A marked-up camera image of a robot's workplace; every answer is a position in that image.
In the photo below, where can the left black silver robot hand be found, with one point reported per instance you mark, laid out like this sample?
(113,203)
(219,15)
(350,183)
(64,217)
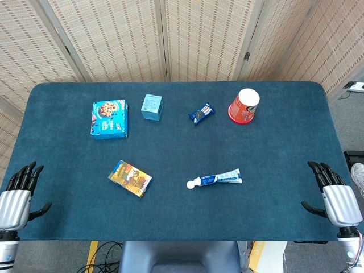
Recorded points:
(14,204)

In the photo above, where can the white sneaker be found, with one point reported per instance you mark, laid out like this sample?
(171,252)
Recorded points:
(359,177)

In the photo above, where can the dark blue sandwich cookie packet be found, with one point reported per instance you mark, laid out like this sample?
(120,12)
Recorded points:
(201,113)

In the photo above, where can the small light blue box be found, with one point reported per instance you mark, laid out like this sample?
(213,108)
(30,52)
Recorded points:
(151,107)

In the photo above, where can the blue chocolate cookie box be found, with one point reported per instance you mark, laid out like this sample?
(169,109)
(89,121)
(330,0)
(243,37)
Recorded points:
(109,119)

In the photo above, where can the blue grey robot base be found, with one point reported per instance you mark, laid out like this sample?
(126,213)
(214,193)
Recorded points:
(179,254)

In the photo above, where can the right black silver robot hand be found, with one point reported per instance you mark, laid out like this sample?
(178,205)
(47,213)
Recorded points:
(341,204)

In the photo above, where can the blue white toothpaste tube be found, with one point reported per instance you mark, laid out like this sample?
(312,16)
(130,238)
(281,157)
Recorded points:
(219,177)

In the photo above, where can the red instant noodle cup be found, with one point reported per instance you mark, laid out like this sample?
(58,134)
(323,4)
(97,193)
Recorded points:
(241,111)

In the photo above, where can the yellow orange picture box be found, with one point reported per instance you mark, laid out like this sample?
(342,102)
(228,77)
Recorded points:
(130,178)

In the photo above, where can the woven bamboo screen panel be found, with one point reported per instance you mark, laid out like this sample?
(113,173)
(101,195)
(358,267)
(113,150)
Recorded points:
(207,39)
(113,39)
(7,133)
(332,45)
(276,42)
(25,48)

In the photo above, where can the yellow floor tape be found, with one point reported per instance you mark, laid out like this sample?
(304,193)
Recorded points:
(91,256)

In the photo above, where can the black screen hinge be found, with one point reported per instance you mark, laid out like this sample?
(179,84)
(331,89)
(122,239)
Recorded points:
(247,56)
(67,50)

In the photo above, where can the white power strip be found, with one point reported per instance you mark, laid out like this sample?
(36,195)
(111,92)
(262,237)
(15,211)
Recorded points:
(356,86)

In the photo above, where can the blue felt table cover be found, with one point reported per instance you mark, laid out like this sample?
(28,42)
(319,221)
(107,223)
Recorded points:
(182,148)

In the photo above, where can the yellow cardboard box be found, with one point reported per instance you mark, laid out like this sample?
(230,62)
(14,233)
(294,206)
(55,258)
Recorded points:
(264,256)

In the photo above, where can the black box on floor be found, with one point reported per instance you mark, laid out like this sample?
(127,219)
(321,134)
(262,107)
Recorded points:
(352,156)

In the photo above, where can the white round plastic piece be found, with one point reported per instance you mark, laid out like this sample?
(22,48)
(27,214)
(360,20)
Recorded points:
(190,185)

